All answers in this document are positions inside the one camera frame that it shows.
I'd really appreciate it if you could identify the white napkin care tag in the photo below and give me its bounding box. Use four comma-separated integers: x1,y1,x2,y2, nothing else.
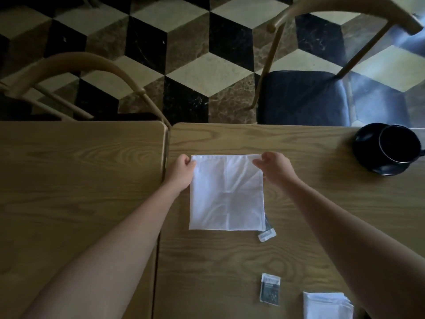
258,214,277,243

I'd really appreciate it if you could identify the small printed paper packet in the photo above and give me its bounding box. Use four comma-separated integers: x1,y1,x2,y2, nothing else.
259,273,281,307

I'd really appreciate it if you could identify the folded white napkin stack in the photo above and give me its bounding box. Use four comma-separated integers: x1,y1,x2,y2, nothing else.
302,291,355,319

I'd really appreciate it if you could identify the wooden chair with dark cushion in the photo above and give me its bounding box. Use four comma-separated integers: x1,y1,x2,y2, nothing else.
250,0,424,127

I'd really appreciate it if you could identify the black cup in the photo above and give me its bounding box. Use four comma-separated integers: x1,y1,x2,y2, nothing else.
378,125,425,164

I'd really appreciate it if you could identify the person's left forearm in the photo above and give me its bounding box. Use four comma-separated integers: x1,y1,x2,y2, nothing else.
21,183,182,319

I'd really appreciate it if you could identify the person's right hand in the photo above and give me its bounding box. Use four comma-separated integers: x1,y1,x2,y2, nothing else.
253,152,299,192

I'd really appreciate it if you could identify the white cloth napkin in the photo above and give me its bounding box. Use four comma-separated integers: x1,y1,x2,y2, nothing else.
189,155,266,231

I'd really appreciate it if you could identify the person's left hand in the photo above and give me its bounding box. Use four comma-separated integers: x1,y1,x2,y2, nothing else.
164,154,197,194

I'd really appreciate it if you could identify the person's right forearm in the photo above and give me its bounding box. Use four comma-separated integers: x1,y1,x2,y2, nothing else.
282,177,425,319

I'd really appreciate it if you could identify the wooden chair with curved backrest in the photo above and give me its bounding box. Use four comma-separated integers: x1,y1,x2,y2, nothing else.
0,52,172,129

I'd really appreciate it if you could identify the black saucer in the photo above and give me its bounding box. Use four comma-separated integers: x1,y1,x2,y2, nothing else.
352,123,415,177

